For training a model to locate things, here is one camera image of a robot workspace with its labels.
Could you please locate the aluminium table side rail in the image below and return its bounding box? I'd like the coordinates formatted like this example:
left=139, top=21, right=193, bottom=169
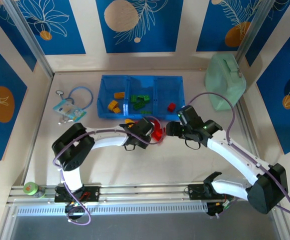
left=236, top=101, right=290, bottom=240
left=21, top=74, right=55, bottom=186

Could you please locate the blue white plastic packet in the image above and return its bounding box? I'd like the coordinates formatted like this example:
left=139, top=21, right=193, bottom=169
left=52, top=99, right=88, bottom=123

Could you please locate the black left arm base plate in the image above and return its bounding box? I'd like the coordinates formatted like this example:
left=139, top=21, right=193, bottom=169
left=54, top=184, right=101, bottom=203

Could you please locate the blue three-compartment bin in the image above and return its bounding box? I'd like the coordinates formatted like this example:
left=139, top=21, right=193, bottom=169
left=96, top=74, right=186, bottom=120

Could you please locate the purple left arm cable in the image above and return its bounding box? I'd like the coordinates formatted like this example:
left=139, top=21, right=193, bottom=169
left=52, top=116, right=166, bottom=226

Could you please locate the black connector block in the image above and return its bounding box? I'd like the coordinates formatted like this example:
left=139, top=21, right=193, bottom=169
left=206, top=201, right=230, bottom=219
left=64, top=201, right=86, bottom=222

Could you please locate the blue stethoscope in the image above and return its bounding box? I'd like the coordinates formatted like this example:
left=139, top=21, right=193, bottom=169
left=54, top=86, right=95, bottom=126

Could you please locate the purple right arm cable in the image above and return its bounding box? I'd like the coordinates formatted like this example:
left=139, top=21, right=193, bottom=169
left=188, top=92, right=290, bottom=216

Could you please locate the aluminium frame post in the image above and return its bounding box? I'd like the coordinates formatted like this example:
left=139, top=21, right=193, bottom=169
left=234, top=0, right=278, bottom=65
left=2, top=0, right=55, bottom=79

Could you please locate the mint green zipper case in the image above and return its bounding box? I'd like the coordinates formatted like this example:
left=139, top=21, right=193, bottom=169
left=204, top=52, right=247, bottom=112

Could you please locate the green tape roll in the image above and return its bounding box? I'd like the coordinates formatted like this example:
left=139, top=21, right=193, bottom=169
left=22, top=181, right=46, bottom=199

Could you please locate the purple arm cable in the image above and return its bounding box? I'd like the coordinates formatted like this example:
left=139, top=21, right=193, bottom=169
left=52, top=116, right=166, bottom=226
left=188, top=92, right=290, bottom=216

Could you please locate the grey slotted cable duct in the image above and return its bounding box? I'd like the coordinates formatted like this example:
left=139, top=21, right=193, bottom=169
left=16, top=202, right=209, bottom=216

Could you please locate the aluminium mounting rail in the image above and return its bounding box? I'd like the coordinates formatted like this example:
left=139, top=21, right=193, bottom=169
left=8, top=183, right=281, bottom=204

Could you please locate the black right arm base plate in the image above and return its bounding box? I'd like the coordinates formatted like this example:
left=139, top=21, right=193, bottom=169
left=187, top=183, right=233, bottom=201

